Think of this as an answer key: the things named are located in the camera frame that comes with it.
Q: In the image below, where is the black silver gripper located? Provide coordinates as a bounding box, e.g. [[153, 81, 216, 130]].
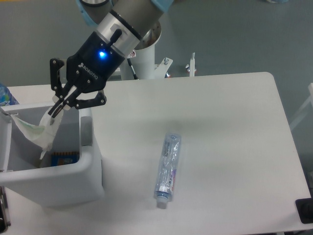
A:
[[48, 10, 140, 118]]

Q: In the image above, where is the crushed clear plastic bottle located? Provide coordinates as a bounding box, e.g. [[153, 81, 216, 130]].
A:
[[154, 133, 181, 209]]

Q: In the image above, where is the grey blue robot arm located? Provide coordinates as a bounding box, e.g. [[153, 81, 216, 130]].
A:
[[48, 0, 173, 123]]

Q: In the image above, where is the white trash can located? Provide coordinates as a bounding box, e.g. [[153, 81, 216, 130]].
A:
[[0, 102, 104, 207]]

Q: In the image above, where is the blue labelled water bottle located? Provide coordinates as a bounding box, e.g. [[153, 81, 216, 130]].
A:
[[0, 83, 19, 107]]

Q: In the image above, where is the orange blue snack wrapper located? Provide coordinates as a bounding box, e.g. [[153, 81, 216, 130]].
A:
[[51, 151, 79, 166]]

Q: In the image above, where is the black object at left edge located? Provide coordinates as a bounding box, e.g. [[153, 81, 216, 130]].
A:
[[0, 186, 11, 234]]

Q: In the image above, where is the black clamp at table corner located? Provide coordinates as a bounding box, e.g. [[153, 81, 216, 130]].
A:
[[295, 198, 313, 224]]

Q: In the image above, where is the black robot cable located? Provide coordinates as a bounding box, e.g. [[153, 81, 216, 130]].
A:
[[127, 57, 139, 80]]

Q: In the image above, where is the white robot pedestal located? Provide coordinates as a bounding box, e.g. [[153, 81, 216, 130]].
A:
[[113, 22, 173, 80]]

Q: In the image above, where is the white bracket with bolt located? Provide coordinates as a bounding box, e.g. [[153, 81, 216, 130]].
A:
[[185, 52, 197, 77]]

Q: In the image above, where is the white frame at right edge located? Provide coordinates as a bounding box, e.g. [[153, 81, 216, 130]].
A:
[[289, 83, 313, 131]]

